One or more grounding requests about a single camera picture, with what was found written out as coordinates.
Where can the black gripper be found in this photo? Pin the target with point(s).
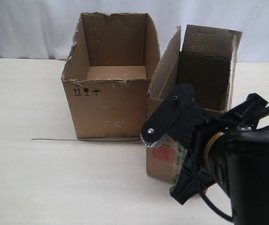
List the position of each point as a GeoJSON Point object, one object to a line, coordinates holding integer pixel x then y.
{"type": "Point", "coordinates": [193, 127]}

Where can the narrow cardboard box with flaps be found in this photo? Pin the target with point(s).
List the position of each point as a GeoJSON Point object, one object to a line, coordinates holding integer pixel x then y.
{"type": "Point", "coordinates": [202, 56]}

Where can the white backdrop cloth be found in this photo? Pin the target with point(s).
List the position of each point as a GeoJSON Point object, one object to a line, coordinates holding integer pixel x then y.
{"type": "Point", "coordinates": [43, 29]}

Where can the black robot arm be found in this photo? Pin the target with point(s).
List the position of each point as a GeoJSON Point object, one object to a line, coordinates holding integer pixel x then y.
{"type": "Point", "coordinates": [227, 162]}

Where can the large open cardboard box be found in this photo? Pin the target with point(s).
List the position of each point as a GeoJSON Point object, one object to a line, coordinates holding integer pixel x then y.
{"type": "Point", "coordinates": [108, 71]}

